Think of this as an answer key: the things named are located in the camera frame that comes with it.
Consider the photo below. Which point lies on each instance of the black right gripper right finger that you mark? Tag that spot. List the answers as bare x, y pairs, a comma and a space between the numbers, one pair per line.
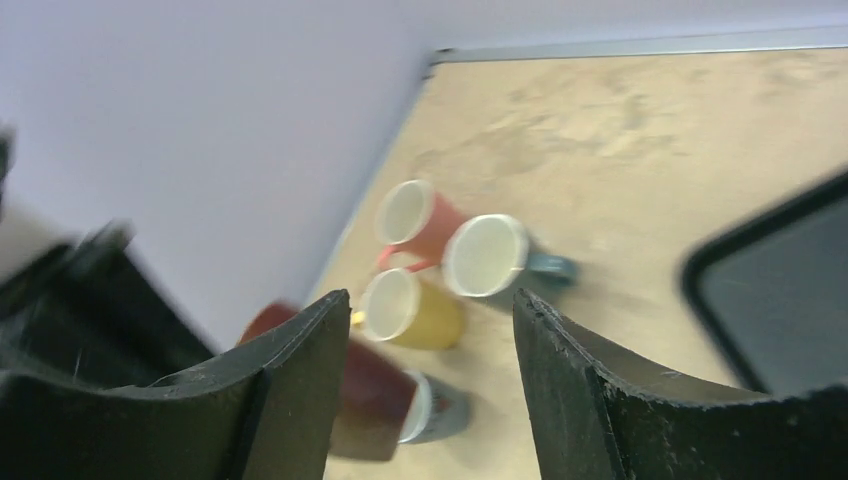
601, 411

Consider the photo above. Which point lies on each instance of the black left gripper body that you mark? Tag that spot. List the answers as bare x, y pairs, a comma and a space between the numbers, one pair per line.
83, 312

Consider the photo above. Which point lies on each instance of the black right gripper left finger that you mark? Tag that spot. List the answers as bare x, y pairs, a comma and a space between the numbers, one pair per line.
175, 428

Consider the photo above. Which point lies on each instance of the brown ribbed mug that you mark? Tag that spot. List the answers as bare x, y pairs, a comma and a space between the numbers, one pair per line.
358, 391

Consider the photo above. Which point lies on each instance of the small blue-grey mug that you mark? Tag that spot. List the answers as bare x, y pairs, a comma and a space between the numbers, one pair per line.
438, 411

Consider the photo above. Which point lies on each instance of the yellow mug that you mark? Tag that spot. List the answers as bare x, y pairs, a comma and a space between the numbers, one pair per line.
399, 308

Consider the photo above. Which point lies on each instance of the grey-blue ceramic mug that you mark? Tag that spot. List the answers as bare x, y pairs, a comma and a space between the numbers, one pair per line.
492, 256

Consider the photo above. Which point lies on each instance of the pink mug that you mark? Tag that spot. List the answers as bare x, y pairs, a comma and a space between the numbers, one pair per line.
414, 218

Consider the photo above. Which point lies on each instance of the black plastic tray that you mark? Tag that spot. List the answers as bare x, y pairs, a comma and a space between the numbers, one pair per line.
772, 292

